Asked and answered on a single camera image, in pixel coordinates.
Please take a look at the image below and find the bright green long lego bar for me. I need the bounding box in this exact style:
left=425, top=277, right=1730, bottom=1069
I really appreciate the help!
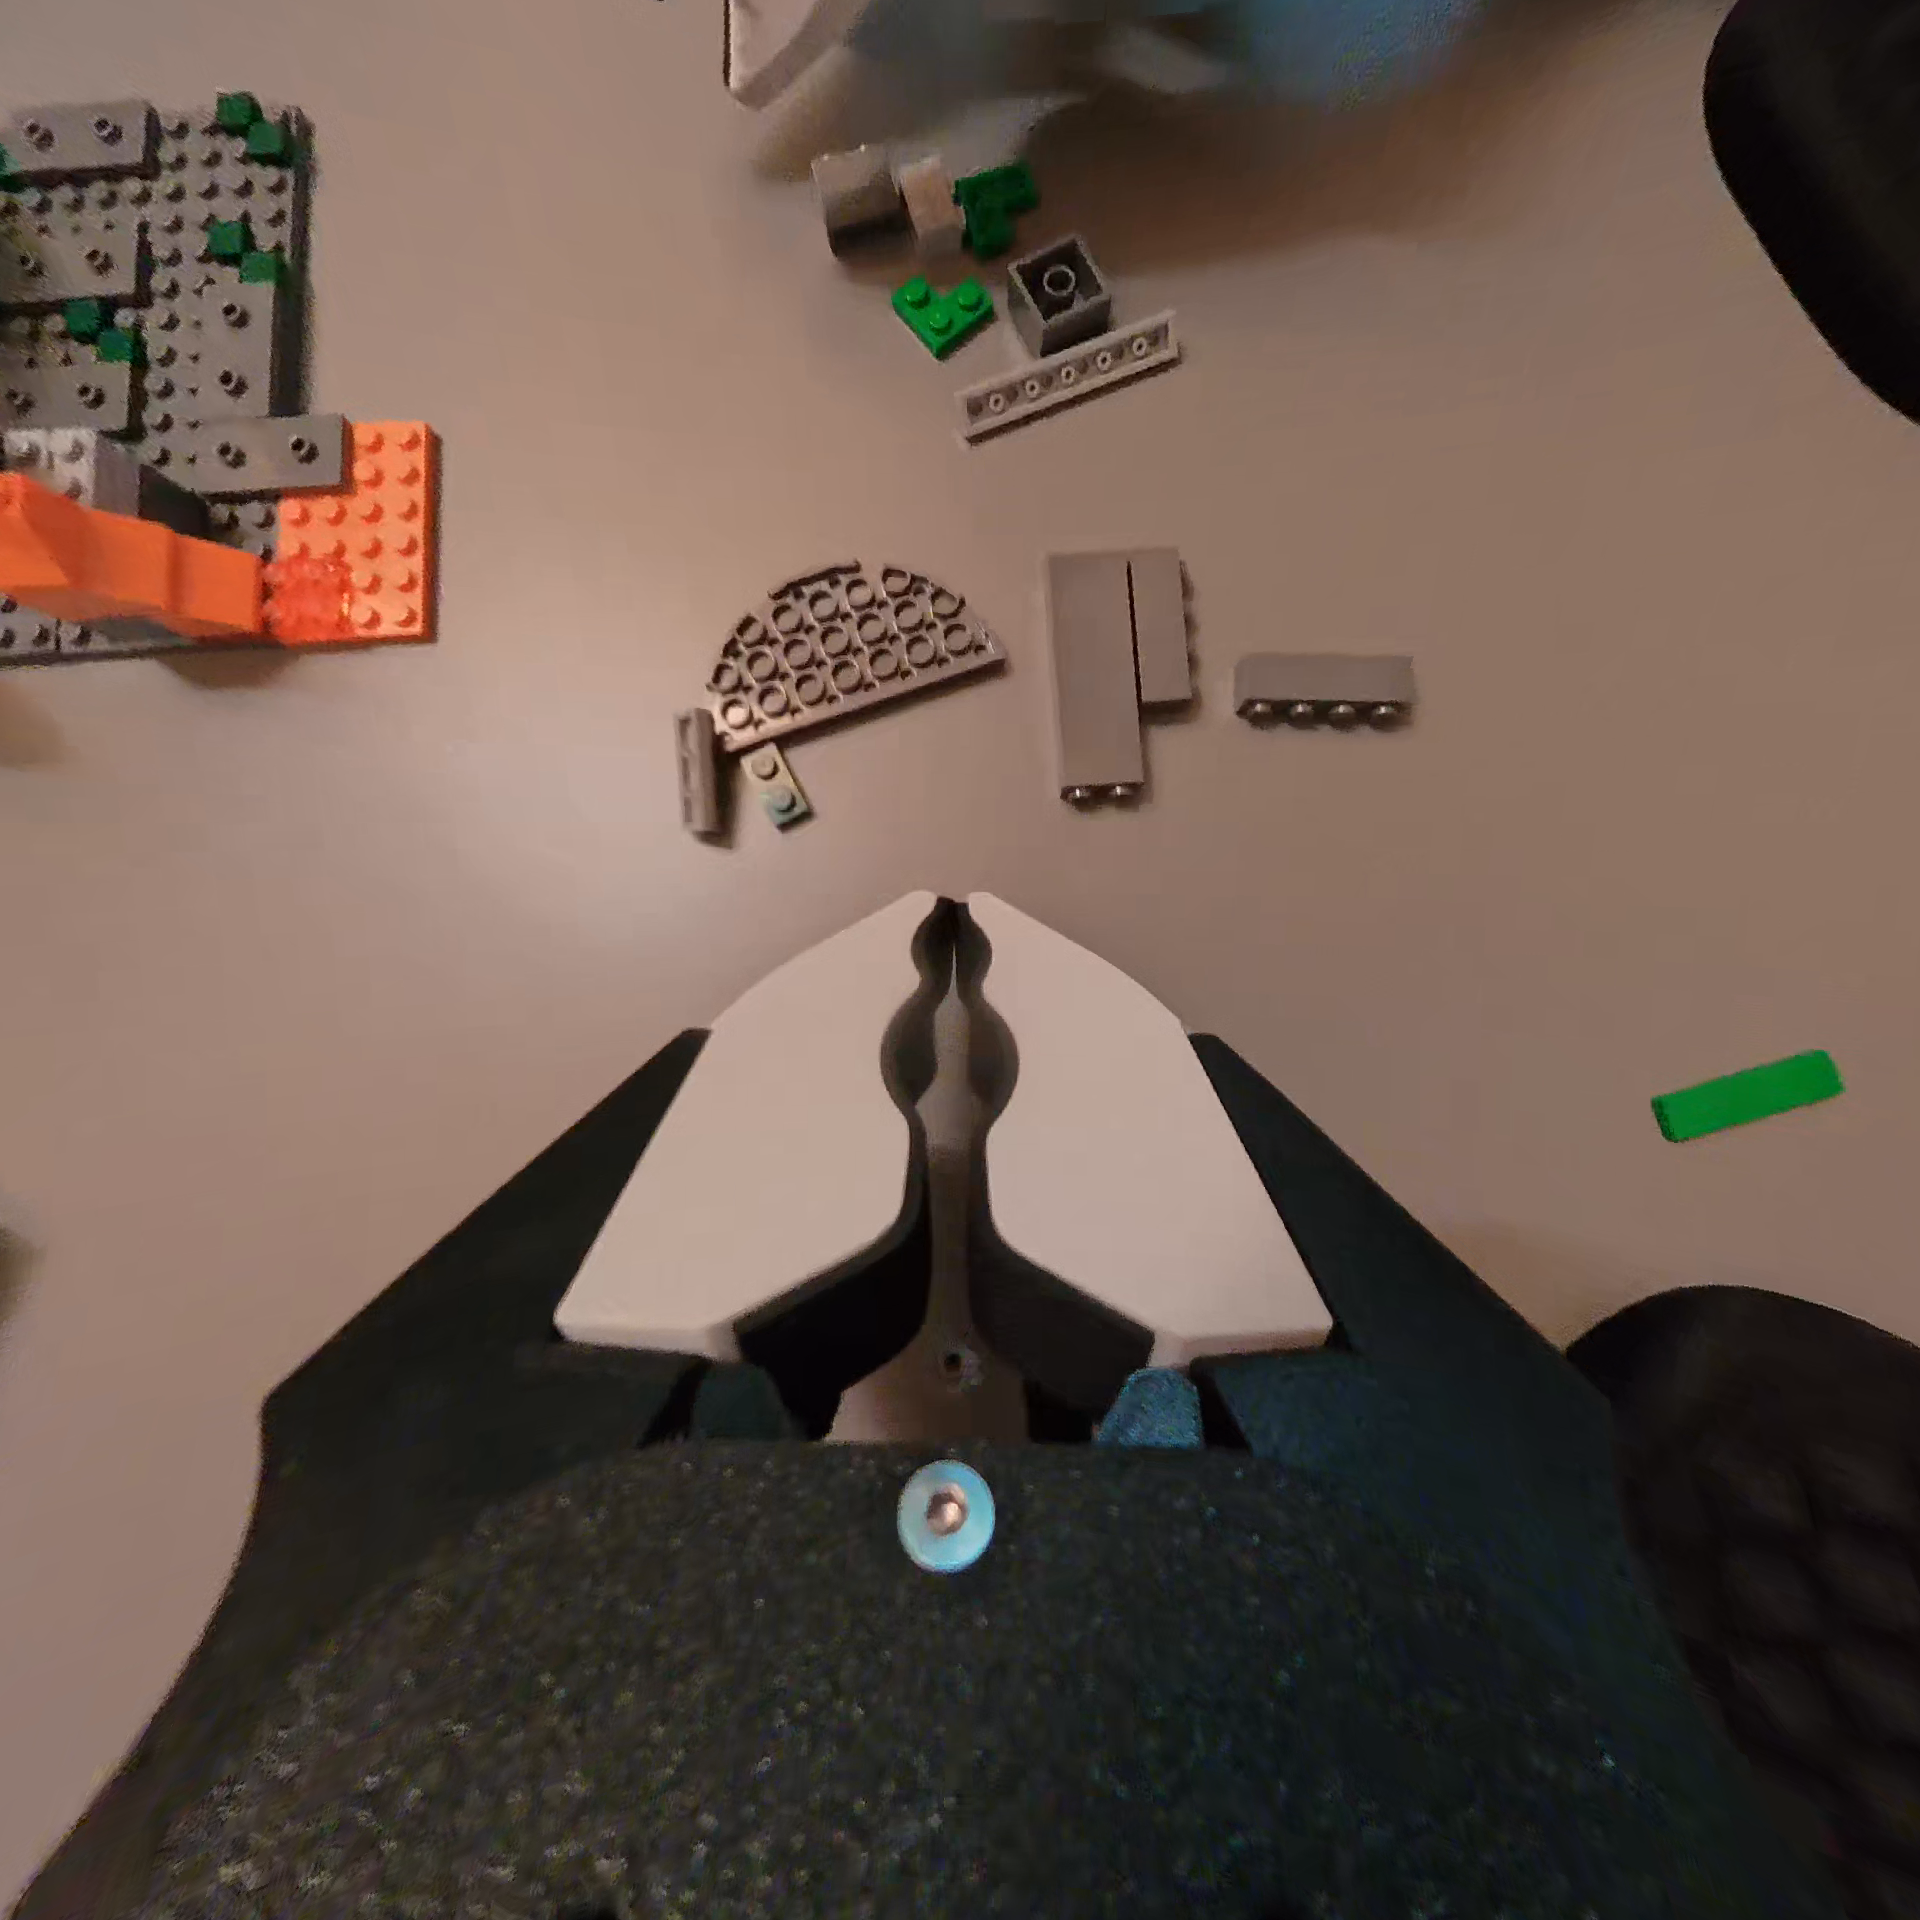
left=1649, top=1051, right=1840, bottom=1148

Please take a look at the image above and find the dark grey half-round lego plate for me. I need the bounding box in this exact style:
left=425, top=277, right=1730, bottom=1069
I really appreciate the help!
left=705, top=561, right=1009, bottom=742

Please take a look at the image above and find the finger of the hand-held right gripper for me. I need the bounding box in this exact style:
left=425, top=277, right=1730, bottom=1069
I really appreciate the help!
left=720, top=0, right=1096, bottom=158

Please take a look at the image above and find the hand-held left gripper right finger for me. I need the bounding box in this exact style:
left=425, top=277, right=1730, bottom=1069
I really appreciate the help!
left=966, top=891, right=1336, bottom=1357

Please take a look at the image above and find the orange lego slope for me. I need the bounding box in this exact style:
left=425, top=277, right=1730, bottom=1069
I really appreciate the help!
left=0, top=475, right=264, bottom=640

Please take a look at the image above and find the grey lego baseplate build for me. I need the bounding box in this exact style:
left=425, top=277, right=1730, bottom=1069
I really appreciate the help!
left=0, top=92, right=357, bottom=662

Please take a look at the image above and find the orange lego plate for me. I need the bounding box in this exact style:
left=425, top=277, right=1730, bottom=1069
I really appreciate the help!
left=264, top=421, right=444, bottom=647

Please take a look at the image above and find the green lego corner piece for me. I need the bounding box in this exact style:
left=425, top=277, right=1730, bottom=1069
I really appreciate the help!
left=890, top=277, right=998, bottom=357

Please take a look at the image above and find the grey long lego brick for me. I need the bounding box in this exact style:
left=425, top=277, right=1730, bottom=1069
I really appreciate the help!
left=1237, top=652, right=1417, bottom=732

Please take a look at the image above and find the light grey holed lego plate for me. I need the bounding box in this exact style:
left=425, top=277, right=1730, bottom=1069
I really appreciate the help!
left=959, top=315, right=1182, bottom=446

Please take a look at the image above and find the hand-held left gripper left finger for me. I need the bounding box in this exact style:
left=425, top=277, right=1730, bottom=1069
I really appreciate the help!
left=556, top=891, right=936, bottom=1352

